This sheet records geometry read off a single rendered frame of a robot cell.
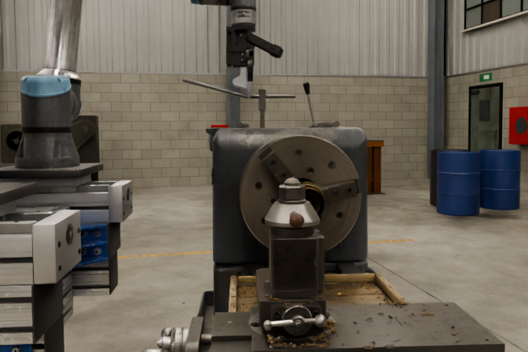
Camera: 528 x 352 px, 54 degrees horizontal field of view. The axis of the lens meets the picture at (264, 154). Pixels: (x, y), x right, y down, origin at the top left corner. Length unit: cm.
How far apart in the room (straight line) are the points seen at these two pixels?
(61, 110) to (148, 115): 985
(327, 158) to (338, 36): 1088
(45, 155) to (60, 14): 41
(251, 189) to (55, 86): 54
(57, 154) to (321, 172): 66
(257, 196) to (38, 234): 63
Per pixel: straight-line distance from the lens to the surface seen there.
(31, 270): 85
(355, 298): 117
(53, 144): 135
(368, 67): 1234
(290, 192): 72
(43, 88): 135
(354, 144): 149
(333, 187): 127
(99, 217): 132
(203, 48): 1141
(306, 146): 131
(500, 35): 1172
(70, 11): 153
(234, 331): 77
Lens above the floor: 126
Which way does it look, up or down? 3 degrees down
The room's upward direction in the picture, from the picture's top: straight up
